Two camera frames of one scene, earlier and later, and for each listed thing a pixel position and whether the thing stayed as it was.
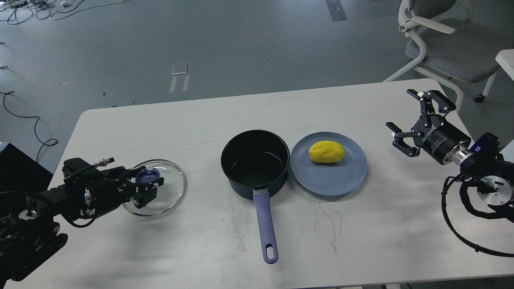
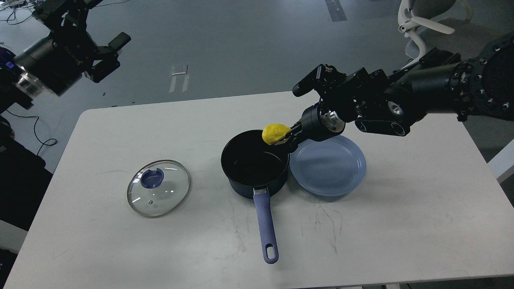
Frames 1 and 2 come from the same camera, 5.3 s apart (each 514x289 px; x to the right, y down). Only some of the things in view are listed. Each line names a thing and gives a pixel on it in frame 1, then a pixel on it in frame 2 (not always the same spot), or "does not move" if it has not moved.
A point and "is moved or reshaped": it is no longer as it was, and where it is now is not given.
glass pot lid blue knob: [148, 174] is moved or reshaped
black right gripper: [439, 135] → [315, 124]
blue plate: [328, 179] does not move
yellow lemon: [326, 151] → [271, 132]
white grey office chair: [448, 42] does not move
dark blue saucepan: [255, 162] does not move
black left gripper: [94, 190] → [58, 62]
